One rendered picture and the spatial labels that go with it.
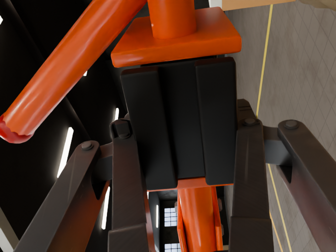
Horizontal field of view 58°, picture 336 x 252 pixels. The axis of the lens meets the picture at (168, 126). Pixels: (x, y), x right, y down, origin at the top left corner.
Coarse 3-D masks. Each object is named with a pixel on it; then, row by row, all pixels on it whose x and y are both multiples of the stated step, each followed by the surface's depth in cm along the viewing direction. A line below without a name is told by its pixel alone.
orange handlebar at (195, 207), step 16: (160, 0) 13; (176, 0) 13; (192, 0) 14; (160, 16) 14; (176, 16) 14; (192, 16) 14; (160, 32) 14; (176, 32) 14; (192, 32) 14; (192, 192) 19; (208, 192) 19; (176, 208) 23; (192, 208) 20; (208, 208) 20; (192, 224) 20; (208, 224) 21; (192, 240) 21; (208, 240) 21
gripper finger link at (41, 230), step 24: (96, 144) 15; (72, 168) 14; (48, 192) 12; (72, 192) 12; (96, 192) 15; (48, 216) 11; (72, 216) 12; (96, 216) 14; (24, 240) 10; (48, 240) 10; (72, 240) 12
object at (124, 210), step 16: (112, 128) 15; (128, 128) 15; (112, 144) 15; (128, 144) 15; (112, 160) 14; (128, 160) 14; (112, 176) 13; (128, 176) 13; (144, 176) 16; (112, 192) 12; (128, 192) 12; (144, 192) 13; (112, 208) 11; (128, 208) 11; (144, 208) 11; (112, 224) 10; (128, 224) 10; (144, 224) 10; (112, 240) 9; (128, 240) 9; (144, 240) 9
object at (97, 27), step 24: (96, 0) 16; (120, 0) 15; (144, 0) 16; (96, 24) 16; (120, 24) 16; (72, 48) 17; (96, 48) 17; (48, 72) 17; (72, 72) 17; (24, 96) 18; (48, 96) 18; (0, 120) 20; (24, 120) 19
